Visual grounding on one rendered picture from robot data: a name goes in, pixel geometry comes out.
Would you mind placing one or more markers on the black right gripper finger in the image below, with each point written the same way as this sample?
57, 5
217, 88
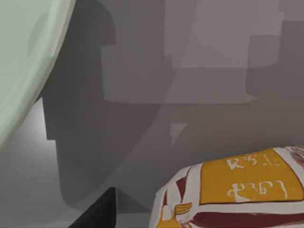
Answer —
102, 212

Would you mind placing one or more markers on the red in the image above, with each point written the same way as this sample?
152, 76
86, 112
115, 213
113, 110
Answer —
237, 190

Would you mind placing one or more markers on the pale green container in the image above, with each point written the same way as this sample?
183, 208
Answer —
26, 59

